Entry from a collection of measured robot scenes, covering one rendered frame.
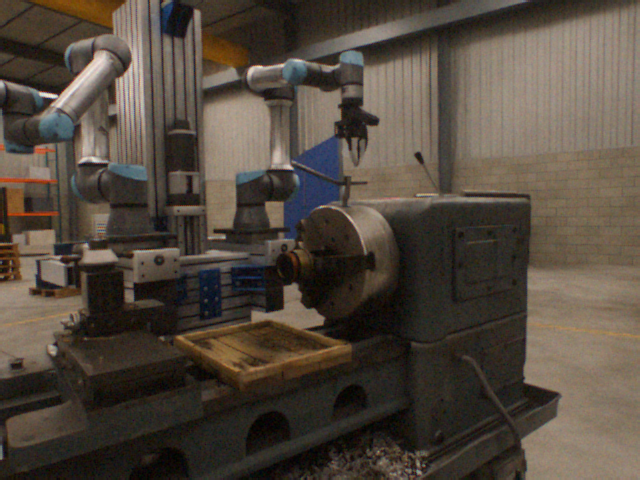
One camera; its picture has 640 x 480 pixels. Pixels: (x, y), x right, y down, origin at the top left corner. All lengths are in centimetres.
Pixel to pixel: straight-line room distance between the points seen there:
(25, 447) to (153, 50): 143
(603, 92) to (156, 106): 1036
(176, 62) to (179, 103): 15
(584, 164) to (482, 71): 319
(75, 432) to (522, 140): 1112
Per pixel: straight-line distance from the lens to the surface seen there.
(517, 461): 171
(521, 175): 1138
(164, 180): 179
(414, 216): 122
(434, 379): 133
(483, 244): 144
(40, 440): 81
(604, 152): 1119
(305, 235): 124
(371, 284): 116
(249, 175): 179
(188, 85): 191
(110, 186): 157
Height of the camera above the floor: 122
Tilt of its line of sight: 4 degrees down
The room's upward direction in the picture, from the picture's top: 1 degrees counter-clockwise
